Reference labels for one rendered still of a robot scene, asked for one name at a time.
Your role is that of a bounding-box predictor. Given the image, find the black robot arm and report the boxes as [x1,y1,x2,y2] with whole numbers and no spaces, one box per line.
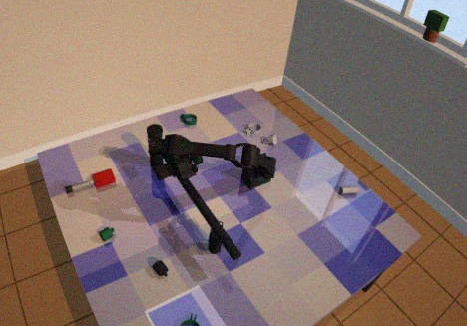
[149,134,276,180]

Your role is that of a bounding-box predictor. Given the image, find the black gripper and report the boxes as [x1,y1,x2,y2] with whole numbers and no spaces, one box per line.
[152,155,203,180]

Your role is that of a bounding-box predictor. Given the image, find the red rectangular block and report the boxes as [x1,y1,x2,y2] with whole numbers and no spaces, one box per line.
[65,168,116,194]

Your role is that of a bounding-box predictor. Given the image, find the tan cylinder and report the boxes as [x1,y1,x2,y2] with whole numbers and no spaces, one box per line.
[339,185,359,194]

